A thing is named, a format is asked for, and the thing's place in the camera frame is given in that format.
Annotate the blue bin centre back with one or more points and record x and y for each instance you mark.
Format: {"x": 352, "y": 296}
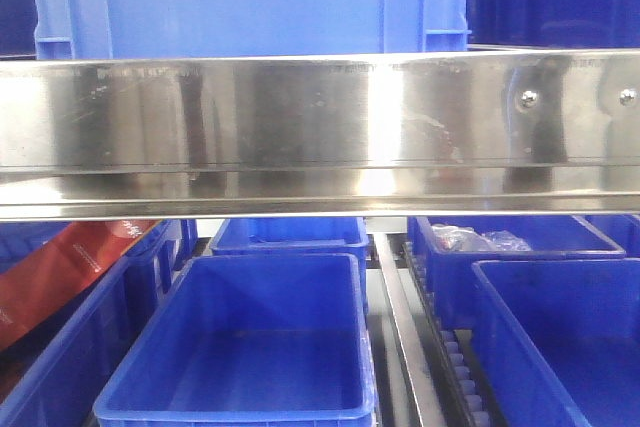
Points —
{"x": 296, "y": 234}

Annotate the blue bin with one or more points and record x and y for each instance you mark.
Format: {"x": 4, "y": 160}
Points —
{"x": 296, "y": 234}
{"x": 275, "y": 340}
{"x": 560, "y": 345}
{"x": 57, "y": 371}
{"x": 449, "y": 276}

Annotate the blue bin right back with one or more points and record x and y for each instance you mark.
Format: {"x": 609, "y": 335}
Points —
{"x": 449, "y": 276}

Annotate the blue bin centre front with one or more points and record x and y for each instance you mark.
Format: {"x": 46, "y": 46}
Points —
{"x": 275, "y": 340}

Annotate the stainless steel shelf beam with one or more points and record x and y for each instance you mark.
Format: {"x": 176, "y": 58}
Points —
{"x": 489, "y": 131}

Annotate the blue bin right front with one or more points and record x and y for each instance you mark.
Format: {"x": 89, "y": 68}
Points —
{"x": 560, "y": 345}

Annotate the blue crate on upper shelf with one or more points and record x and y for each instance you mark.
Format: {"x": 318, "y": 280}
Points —
{"x": 112, "y": 29}

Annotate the blue bin left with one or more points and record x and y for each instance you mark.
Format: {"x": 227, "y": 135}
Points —
{"x": 57, "y": 371}

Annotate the plastic bagged parts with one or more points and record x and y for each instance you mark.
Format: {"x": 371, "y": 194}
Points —
{"x": 466, "y": 239}

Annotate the steel roller track divider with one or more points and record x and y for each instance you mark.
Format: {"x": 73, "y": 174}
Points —
{"x": 424, "y": 406}

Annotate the red packaging bag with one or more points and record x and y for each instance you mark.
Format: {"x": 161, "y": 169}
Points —
{"x": 47, "y": 279}

